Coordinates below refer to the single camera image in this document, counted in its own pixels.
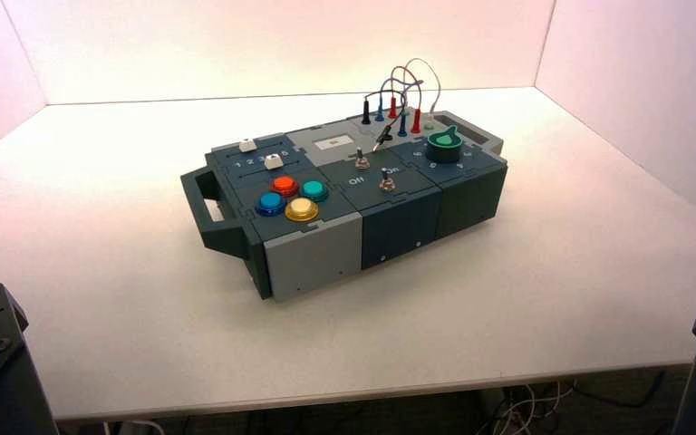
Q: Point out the teal round push button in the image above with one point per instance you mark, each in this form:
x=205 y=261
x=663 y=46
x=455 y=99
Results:
x=314 y=190

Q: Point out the yellow round push button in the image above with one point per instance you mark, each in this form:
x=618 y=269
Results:
x=301 y=209

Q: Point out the dark teal grey control box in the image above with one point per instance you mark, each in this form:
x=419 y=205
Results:
x=396 y=222

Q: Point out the red round push button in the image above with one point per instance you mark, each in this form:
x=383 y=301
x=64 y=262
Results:
x=285 y=185

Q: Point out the blue round push button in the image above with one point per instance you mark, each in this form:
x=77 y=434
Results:
x=270 y=203

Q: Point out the black banana plug lying loose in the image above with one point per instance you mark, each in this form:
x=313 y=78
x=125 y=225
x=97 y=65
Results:
x=382 y=139

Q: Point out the white slider knob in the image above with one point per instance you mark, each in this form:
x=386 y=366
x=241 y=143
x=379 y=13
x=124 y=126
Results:
x=247 y=144
x=272 y=162

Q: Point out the black banana plug upright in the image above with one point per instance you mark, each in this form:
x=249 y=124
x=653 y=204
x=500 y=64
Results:
x=365 y=113

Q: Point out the blue banana plug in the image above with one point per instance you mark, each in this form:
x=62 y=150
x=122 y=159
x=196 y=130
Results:
x=402 y=125
x=379 y=112

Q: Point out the red banana plug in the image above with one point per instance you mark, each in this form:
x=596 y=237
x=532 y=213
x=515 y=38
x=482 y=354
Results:
x=416 y=122
x=392 y=108

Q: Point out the green rotary knob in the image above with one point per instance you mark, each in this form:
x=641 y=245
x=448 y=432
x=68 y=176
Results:
x=444 y=145

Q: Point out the white banana plug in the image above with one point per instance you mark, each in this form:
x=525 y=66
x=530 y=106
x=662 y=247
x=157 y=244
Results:
x=429 y=123

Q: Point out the metal toggle switch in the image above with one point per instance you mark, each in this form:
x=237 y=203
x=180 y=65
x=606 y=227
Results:
x=387 y=182
x=361 y=161

